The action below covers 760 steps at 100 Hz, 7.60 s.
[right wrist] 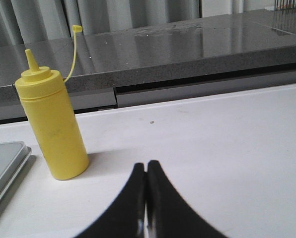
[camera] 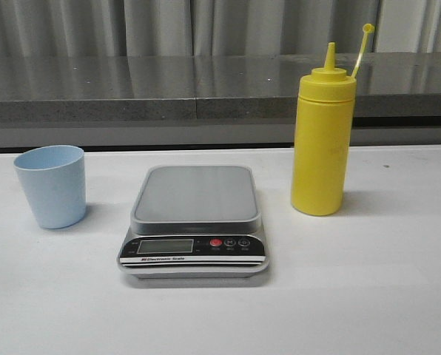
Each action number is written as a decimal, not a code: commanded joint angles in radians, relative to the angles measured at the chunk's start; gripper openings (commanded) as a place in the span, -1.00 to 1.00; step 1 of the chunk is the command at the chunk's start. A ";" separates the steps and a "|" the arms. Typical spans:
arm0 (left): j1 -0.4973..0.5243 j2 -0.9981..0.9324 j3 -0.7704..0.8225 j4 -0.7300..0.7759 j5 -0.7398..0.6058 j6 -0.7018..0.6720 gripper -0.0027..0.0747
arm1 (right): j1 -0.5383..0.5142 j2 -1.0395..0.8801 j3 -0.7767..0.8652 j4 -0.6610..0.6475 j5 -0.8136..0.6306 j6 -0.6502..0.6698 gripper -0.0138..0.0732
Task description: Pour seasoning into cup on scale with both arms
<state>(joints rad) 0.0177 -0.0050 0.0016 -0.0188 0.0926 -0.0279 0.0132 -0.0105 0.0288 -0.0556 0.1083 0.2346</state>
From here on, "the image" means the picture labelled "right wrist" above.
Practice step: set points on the grey curtain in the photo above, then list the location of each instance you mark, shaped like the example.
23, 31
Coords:
30, 21

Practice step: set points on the silver digital kitchen scale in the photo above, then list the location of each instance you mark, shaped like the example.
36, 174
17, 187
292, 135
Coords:
13, 156

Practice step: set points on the grey stone counter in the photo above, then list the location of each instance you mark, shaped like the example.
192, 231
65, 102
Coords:
184, 59

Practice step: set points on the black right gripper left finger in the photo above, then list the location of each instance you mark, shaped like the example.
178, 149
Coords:
124, 218

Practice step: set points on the yellow squeeze bottle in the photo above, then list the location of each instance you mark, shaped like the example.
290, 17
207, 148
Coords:
47, 105

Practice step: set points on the metal wire rack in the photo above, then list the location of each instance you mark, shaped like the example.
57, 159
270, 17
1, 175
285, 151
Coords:
284, 5

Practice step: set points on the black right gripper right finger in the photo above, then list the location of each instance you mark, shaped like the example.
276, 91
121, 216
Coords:
169, 216

